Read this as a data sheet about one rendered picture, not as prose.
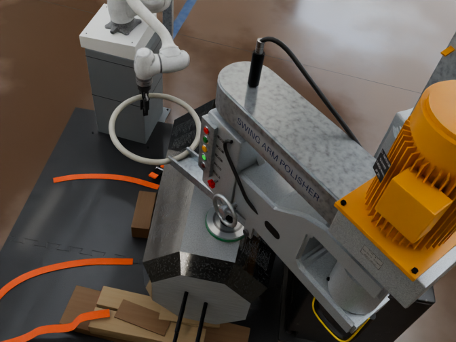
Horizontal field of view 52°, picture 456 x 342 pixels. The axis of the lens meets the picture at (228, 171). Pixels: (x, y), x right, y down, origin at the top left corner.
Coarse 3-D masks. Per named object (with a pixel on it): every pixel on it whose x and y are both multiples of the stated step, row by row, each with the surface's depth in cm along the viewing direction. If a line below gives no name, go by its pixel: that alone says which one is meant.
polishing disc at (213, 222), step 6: (210, 210) 227; (210, 216) 224; (216, 216) 225; (210, 222) 222; (216, 222) 223; (210, 228) 220; (216, 228) 221; (222, 228) 221; (228, 228) 221; (234, 228) 222; (240, 228) 222; (216, 234) 219; (222, 234) 219; (228, 234) 219; (234, 234) 219; (240, 234) 220
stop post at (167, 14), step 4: (172, 0) 389; (172, 4) 392; (168, 8) 392; (172, 8) 395; (164, 12) 395; (168, 12) 395; (172, 12) 399; (164, 16) 398; (168, 16) 398; (172, 16) 402; (164, 20) 401; (168, 20) 401; (172, 20) 405; (164, 24) 404; (168, 24) 404; (172, 24) 408; (168, 28) 407; (172, 28) 412; (172, 32) 415; (172, 36) 418
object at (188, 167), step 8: (192, 152) 237; (184, 160) 239; (192, 160) 239; (176, 168) 233; (184, 168) 227; (192, 168) 233; (200, 168) 233; (192, 176) 222; (200, 176) 228; (200, 184) 218; (208, 192) 214; (240, 216) 198; (256, 232) 192
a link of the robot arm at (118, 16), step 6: (108, 0) 292; (114, 0) 288; (120, 0) 288; (108, 6) 295; (114, 6) 291; (120, 6) 291; (126, 6) 292; (114, 12) 294; (120, 12) 294; (126, 12) 295; (132, 12) 297; (114, 18) 299; (120, 18) 298; (126, 18) 299; (132, 18) 304
